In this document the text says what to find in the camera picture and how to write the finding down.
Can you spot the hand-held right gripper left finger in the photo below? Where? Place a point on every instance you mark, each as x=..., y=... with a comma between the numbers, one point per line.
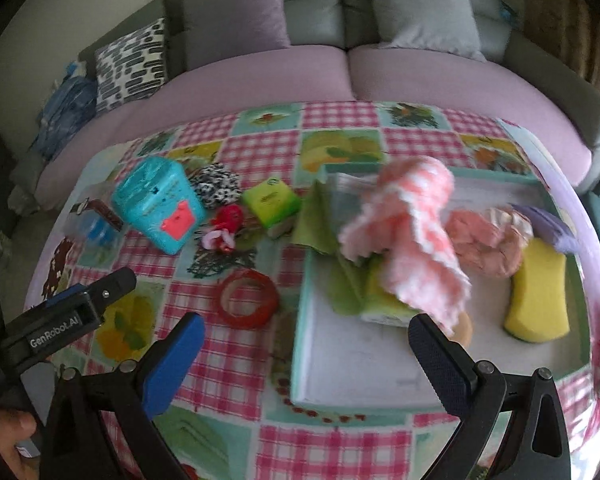
x=175, y=360

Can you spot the grey sofa with purple seat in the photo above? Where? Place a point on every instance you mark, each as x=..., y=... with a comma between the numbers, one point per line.
x=260, y=75

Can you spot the red scrunchie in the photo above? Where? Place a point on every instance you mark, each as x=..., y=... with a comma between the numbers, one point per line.
x=227, y=225

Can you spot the green cloth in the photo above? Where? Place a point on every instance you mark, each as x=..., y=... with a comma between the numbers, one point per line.
x=315, y=220

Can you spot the blue patterned clothing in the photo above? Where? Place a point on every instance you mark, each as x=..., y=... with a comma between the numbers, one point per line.
x=67, y=110

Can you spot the blue stacked round container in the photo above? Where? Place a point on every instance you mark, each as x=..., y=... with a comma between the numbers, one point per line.
x=99, y=230

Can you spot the beige round puff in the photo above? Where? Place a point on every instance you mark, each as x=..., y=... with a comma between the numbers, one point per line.
x=464, y=330

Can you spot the yellow sponge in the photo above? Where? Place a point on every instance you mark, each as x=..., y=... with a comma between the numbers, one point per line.
x=540, y=300

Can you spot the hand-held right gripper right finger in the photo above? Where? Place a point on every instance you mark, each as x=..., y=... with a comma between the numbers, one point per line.
x=440, y=360

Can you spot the plaid printed tablecloth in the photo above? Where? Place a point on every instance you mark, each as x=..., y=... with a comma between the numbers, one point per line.
x=260, y=135

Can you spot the black white scrunchie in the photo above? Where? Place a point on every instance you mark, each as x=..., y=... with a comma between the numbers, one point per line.
x=215, y=185

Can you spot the purple pillow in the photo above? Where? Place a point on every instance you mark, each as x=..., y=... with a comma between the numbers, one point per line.
x=235, y=15

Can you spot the black white patterned pillow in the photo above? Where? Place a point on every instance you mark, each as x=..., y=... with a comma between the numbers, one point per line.
x=130, y=65

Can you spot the large green tissue pack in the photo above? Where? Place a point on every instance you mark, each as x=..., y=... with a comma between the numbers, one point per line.
x=380, y=306

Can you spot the grey pillow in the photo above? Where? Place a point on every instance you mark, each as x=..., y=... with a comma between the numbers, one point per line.
x=420, y=10

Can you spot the teal plastic box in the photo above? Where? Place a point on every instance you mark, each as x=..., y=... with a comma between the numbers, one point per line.
x=155, y=200

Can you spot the purple cloth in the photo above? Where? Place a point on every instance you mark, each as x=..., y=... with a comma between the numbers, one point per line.
x=550, y=230

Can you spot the person's left hand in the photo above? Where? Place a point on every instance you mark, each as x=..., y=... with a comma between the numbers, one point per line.
x=2, y=435

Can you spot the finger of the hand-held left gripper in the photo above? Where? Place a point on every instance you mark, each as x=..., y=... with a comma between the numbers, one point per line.
x=112, y=285
x=65, y=294

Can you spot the pink white fuzzy cloth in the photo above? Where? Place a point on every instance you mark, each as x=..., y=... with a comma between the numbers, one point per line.
x=415, y=220

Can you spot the clear plastic box with ribbon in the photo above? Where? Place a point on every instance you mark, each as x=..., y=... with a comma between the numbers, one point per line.
x=87, y=205

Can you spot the white tray teal rim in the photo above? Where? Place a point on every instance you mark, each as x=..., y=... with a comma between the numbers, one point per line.
x=360, y=365

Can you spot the pink floral cloth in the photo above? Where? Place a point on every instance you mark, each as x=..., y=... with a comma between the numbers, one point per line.
x=485, y=245

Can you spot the small green yellow box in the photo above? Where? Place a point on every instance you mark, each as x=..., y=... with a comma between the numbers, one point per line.
x=272, y=202

